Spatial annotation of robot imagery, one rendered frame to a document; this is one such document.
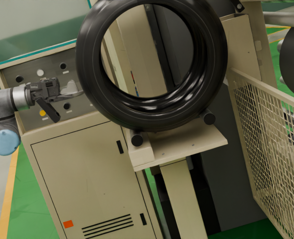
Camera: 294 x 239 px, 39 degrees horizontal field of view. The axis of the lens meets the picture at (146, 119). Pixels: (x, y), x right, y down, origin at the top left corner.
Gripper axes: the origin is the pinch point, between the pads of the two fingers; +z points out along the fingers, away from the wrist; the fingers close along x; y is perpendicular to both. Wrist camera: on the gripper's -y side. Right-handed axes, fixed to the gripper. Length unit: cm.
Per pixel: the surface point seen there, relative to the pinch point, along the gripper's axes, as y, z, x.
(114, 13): 27.2, 17.1, -11.6
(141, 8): 26.6, 29.0, 26.4
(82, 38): 20.7, 4.7, -9.1
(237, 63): -2, 66, 19
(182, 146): -26.7, 34.1, -4.3
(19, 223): -122, -85, 145
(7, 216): -124, -100, 166
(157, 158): -27.9, 23.6, -8.8
